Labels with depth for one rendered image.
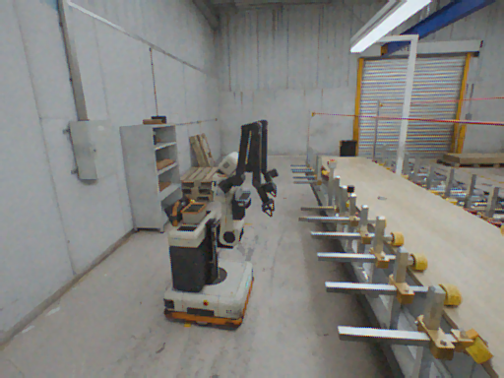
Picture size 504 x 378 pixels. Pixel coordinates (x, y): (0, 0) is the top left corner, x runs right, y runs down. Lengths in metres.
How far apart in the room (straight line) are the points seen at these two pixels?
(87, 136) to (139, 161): 1.00
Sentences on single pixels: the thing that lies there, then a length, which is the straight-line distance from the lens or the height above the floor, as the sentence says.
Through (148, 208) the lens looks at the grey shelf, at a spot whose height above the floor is 0.39.
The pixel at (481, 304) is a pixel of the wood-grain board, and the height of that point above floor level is 0.90.
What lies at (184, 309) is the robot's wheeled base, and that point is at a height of 0.16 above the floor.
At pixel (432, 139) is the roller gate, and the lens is 11.08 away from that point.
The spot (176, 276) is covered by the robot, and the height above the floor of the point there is 0.43.
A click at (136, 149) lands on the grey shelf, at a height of 1.25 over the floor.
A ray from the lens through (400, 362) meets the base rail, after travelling 1.43.
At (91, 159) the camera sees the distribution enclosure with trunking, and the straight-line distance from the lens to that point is 3.15.
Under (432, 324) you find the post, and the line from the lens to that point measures 1.18.
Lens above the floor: 1.69
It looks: 15 degrees down
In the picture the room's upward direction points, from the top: 2 degrees counter-clockwise
